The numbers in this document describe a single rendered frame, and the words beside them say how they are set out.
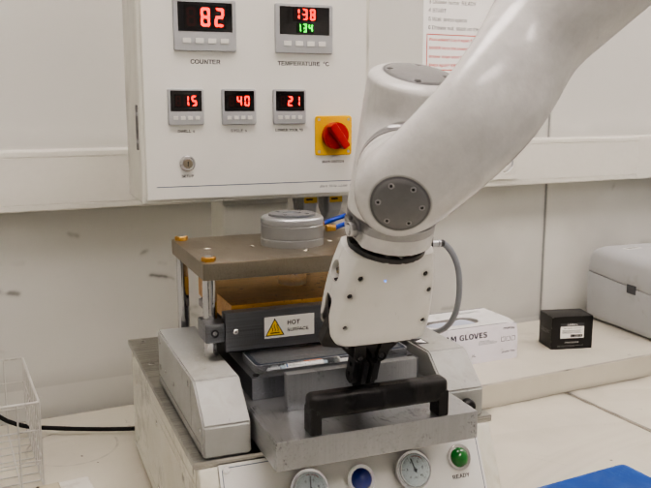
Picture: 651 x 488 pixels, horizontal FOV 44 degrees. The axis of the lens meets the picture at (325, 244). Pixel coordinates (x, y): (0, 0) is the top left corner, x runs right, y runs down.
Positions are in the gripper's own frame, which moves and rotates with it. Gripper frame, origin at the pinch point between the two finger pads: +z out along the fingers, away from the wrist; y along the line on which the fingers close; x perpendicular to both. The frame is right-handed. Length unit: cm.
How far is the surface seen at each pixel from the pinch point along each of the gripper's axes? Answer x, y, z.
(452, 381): 1.7, 12.7, 4.9
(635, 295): 50, 89, 32
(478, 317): 52, 52, 35
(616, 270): 57, 90, 30
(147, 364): 30.0, -16.6, 19.7
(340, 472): -3.2, -2.1, 10.8
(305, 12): 45, 6, -25
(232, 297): 17.4, -9.1, 1.4
